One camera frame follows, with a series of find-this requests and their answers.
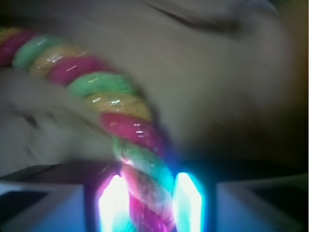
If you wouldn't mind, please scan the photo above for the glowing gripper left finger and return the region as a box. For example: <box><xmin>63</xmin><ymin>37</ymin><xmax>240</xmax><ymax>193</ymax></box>
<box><xmin>0</xmin><ymin>166</ymin><xmax>129</xmax><ymax>232</ymax></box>

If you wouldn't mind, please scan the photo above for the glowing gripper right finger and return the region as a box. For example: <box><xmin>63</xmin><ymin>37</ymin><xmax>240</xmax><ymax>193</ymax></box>
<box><xmin>173</xmin><ymin>172</ymin><xmax>309</xmax><ymax>232</ymax></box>

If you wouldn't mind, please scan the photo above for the multicolored twisted rope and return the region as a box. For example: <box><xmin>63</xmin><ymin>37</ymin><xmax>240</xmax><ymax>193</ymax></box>
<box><xmin>0</xmin><ymin>27</ymin><xmax>178</xmax><ymax>232</ymax></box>

